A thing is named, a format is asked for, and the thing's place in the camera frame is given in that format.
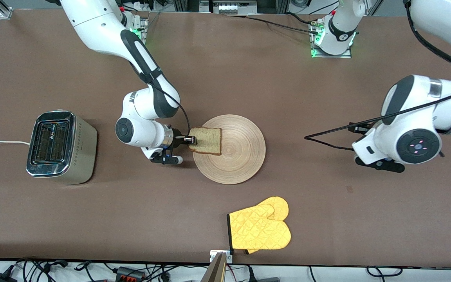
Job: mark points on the silver two-slot toaster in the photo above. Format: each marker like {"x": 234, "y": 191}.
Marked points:
{"x": 80, "y": 149}

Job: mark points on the white power strip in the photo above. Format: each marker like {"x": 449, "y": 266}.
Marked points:
{"x": 229, "y": 8}

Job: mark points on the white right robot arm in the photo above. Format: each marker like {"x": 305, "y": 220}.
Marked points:
{"x": 100, "y": 31}

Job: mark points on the brown bread slice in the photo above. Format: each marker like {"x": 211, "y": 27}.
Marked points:
{"x": 208, "y": 140}

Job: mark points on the metal table corner bracket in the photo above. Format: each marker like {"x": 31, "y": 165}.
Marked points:
{"x": 6, "y": 13}

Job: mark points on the black box with orange connectors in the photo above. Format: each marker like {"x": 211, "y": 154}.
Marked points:
{"x": 129, "y": 273}

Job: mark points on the yellow quilted oven mitt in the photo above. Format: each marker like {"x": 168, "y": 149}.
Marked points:
{"x": 258, "y": 231}

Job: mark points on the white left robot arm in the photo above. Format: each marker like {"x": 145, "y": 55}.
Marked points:
{"x": 425, "y": 109}

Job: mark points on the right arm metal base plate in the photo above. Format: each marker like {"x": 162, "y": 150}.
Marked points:
{"x": 144, "y": 31}

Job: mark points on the aluminium beam at table edge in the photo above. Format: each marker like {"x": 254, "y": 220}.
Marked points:
{"x": 214, "y": 272}

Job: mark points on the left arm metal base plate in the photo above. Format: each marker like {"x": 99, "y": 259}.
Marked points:
{"x": 331, "y": 56}

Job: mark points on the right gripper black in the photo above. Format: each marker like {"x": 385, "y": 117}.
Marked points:
{"x": 177, "y": 139}

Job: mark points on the metal table edge clamp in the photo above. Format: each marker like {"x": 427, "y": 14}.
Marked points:
{"x": 213, "y": 254}

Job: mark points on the black power adapter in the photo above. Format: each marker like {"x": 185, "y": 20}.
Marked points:
{"x": 0, "y": 278}

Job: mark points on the round wooden plate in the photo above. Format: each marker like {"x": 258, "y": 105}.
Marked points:
{"x": 237, "y": 156}

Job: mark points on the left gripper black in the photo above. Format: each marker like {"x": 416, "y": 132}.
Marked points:
{"x": 359, "y": 128}

